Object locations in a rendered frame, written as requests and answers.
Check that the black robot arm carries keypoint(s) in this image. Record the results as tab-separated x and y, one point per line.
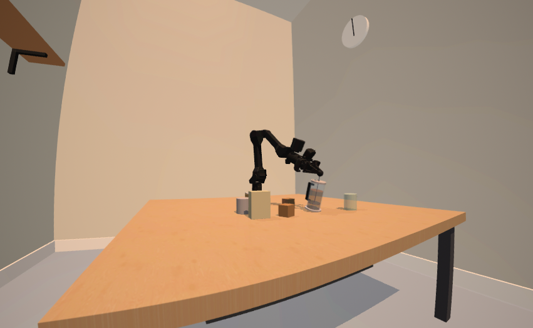
259	174

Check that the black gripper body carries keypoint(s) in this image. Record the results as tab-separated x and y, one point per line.
300	163

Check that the tan rectangular block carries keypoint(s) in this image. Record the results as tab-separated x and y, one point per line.
259	204

